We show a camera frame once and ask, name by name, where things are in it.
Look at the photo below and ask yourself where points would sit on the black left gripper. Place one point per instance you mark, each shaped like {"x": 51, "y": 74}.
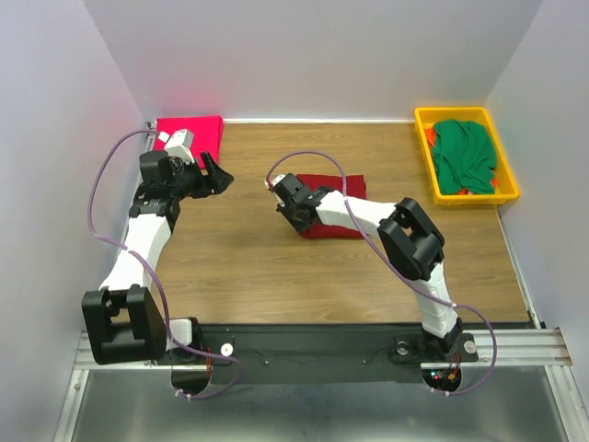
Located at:
{"x": 216, "y": 181}

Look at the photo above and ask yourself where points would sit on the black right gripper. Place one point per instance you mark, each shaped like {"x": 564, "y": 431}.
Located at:
{"x": 297, "y": 226}

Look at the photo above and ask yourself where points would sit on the dark red t shirt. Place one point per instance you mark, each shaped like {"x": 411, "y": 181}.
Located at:
{"x": 355, "y": 186}

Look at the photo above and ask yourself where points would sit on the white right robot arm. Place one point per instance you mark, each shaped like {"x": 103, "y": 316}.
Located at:
{"x": 411, "y": 246}

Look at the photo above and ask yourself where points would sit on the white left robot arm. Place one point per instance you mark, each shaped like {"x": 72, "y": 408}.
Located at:
{"x": 124, "y": 323}

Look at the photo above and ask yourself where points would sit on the folded pink t shirt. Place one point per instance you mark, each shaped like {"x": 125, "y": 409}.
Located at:
{"x": 207, "y": 133}

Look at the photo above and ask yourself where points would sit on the orange t shirt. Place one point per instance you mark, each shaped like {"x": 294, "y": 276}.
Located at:
{"x": 430, "y": 135}

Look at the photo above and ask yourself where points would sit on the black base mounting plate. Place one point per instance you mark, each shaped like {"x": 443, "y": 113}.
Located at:
{"x": 265, "y": 354}

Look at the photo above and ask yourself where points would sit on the green t shirt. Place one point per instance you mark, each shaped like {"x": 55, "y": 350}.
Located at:
{"x": 464, "y": 158}

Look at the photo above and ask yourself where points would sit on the yellow plastic bin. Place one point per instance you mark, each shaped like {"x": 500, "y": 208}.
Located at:
{"x": 504, "y": 183}

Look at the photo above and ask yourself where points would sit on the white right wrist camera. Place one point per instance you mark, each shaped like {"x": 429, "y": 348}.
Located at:
{"x": 271, "y": 183}

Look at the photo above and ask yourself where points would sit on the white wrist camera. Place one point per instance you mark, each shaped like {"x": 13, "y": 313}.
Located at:
{"x": 178, "y": 145}
{"x": 271, "y": 183}

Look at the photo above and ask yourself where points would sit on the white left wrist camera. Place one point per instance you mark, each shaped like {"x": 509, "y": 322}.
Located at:
{"x": 178, "y": 145}

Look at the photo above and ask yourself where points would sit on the aluminium frame rail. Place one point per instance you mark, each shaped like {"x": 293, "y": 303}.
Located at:
{"x": 531, "y": 347}

